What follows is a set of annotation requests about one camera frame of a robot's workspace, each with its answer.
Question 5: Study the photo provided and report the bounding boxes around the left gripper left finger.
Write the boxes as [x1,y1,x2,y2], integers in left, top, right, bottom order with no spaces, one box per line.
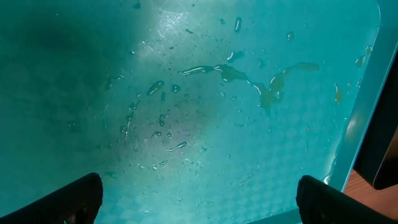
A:
[1,172,103,223]

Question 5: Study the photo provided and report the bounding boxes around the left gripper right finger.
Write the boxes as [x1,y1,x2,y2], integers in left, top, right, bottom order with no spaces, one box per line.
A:
[296,175,397,224]

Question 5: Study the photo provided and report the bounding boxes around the black water basin tray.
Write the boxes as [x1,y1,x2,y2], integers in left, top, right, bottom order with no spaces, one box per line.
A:
[354,57,397,190]

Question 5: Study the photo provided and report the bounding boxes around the teal plastic tray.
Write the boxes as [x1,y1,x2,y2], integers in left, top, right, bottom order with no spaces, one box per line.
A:
[1,0,397,223]

